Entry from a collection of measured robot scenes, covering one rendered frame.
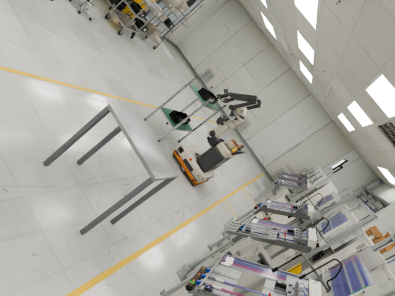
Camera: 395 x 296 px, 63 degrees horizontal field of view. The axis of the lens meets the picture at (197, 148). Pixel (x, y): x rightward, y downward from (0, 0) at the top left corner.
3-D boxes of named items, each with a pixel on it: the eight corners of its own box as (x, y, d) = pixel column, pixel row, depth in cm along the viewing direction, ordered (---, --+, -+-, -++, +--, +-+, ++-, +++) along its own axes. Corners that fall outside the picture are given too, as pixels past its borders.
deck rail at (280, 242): (240, 236, 342) (241, 231, 342) (240, 236, 344) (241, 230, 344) (310, 253, 319) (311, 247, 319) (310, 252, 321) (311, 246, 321)
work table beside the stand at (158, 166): (79, 161, 312) (139, 110, 290) (114, 223, 297) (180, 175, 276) (42, 162, 269) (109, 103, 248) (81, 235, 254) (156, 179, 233)
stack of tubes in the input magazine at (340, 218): (322, 235, 319) (347, 221, 312) (321, 223, 367) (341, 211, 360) (331, 246, 317) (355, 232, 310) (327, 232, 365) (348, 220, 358)
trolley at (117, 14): (102, 16, 704) (135, -17, 678) (119, 22, 791) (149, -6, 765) (117, 35, 707) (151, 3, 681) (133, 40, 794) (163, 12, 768)
